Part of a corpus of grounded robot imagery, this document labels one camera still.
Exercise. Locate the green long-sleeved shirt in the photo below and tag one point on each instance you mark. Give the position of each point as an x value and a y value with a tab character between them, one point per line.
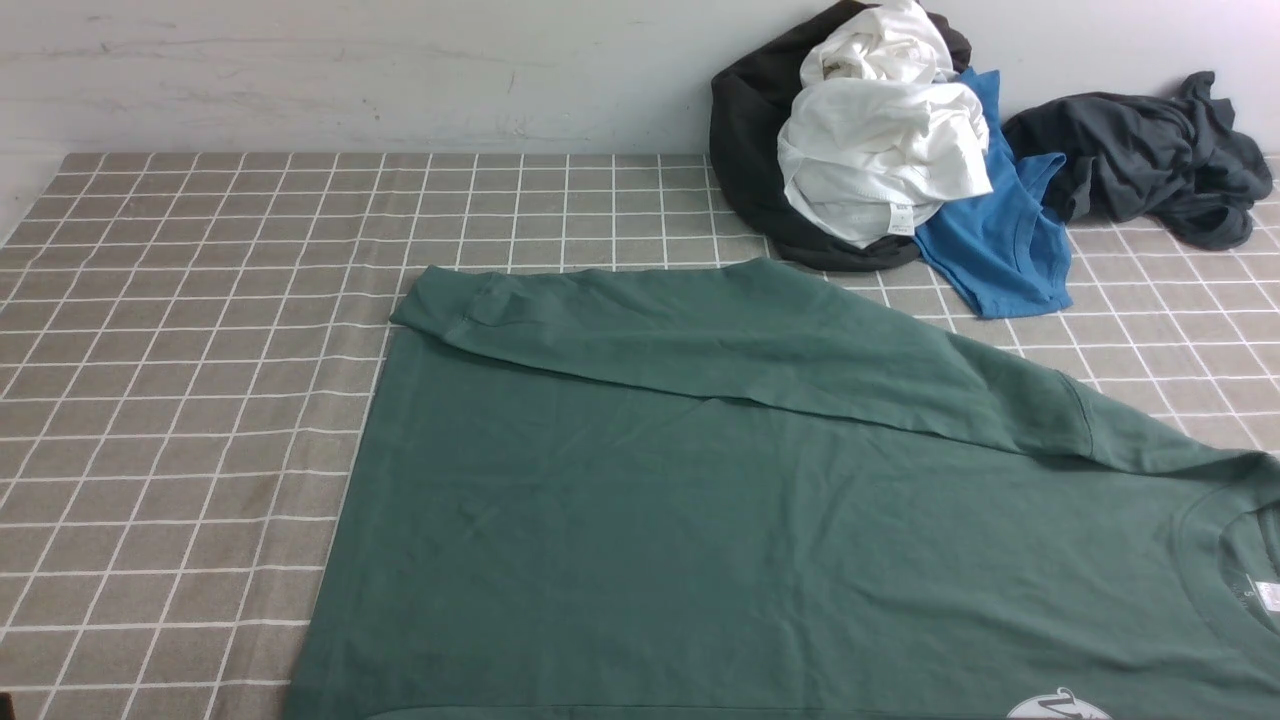
745	493

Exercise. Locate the white crumpled shirt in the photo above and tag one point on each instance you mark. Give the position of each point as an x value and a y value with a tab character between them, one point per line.
882	134

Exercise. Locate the blue t-shirt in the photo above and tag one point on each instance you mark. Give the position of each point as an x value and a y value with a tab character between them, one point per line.
1005	253

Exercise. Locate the dark grey crumpled shirt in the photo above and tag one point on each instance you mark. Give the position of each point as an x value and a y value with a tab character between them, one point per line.
1177	159

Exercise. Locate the black crumpled garment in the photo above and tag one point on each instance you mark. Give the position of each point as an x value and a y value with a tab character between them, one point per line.
751	100

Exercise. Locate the grey checkered tablecloth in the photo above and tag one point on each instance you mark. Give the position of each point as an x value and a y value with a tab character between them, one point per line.
192	344

